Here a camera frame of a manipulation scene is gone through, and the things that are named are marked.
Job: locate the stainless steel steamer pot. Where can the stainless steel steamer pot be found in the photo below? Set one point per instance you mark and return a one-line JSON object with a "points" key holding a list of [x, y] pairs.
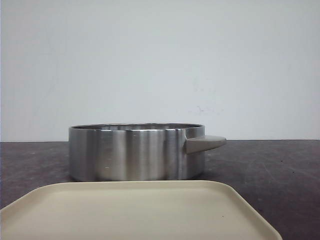
{"points": [[138, 151]]}

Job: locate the cream plastic tray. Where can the cream plastic tray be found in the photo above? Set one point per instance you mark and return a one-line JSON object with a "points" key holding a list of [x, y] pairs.
{"points": [[134, 210]]}

